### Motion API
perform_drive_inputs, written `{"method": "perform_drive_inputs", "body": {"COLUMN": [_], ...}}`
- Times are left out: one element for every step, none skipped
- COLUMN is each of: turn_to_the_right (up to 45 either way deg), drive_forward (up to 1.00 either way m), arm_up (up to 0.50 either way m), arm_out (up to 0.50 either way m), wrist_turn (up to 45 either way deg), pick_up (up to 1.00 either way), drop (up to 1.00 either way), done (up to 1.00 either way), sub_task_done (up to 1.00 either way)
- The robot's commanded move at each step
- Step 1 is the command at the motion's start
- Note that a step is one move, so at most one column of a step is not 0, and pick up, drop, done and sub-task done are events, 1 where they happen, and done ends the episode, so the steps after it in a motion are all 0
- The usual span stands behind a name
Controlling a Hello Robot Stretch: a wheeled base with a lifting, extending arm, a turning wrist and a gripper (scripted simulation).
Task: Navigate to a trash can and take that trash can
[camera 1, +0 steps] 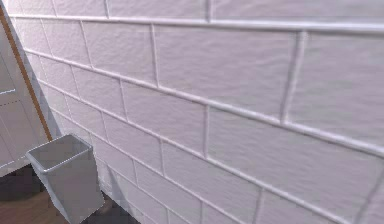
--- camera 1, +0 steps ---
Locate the grey square trash can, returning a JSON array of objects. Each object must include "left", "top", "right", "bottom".
[{"left": 25, "top": 133, "right": 105, "bottom": 224}]

